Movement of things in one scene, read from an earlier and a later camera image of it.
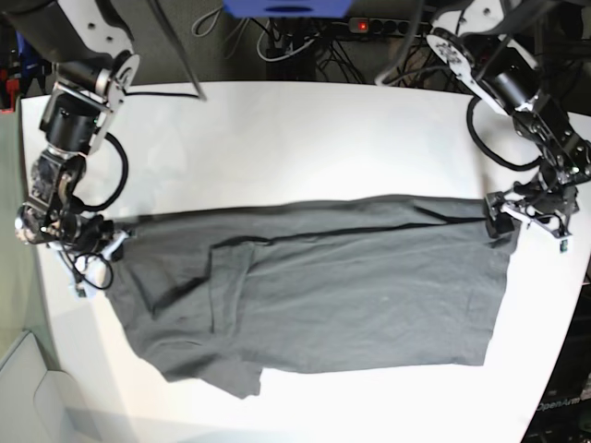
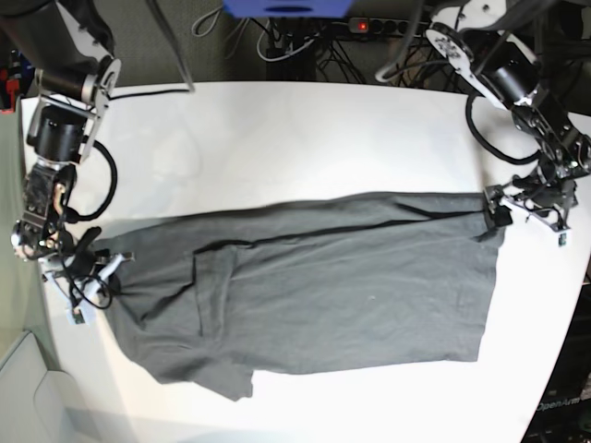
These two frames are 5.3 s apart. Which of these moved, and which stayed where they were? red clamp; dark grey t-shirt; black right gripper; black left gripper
Moved: black left gripper
Stayed: black right gripper; red clamp; dark grey t-shirt
